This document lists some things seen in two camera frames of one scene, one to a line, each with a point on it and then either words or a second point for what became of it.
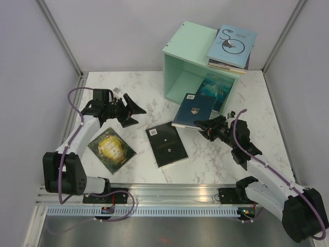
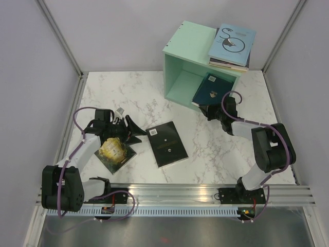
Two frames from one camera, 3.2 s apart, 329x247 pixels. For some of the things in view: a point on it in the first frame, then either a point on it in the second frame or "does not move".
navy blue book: x=194 y=107 -> x=213 y=89
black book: x=166 y=144 does not move
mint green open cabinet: x=185 y=66 does not move
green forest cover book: x=112 y=150 does not move
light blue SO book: x=233 y=46 does not move
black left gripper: x=132 y=108 -> x=134 y=130
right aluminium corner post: x=284 y=33 does not move
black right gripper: x=212 y=125 -> x=207 y=110
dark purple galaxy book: x=216 y=62 does not move
